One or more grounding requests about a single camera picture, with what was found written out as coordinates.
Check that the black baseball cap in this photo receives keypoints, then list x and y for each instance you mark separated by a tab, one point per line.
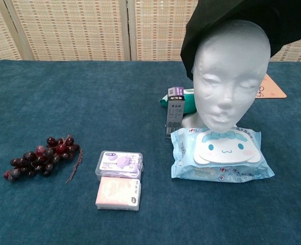
242	12

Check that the white foam mannequin head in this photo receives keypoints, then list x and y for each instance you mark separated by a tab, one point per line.
229	84

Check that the grey purple small carton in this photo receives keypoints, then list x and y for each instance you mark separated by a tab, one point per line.
174	112

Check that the green wipes pack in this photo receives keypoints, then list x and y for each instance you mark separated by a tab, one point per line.
188	102

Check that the clear floss pick box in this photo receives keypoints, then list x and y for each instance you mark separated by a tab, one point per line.
120	162

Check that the blue velvet tablecloth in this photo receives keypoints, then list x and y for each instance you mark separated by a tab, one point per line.
89	107

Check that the pink white tissue pack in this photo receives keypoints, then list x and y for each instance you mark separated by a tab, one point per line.
117	194

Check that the blue cartoon wet wipes pack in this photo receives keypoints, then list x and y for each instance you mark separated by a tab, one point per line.
222	163

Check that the dark purple grape bunch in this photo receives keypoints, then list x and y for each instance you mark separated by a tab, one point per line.
43	158

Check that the woven bamboo folding screen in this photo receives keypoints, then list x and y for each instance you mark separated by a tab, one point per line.
76	28

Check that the peach printed mat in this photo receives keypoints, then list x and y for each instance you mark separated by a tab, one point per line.
271	88

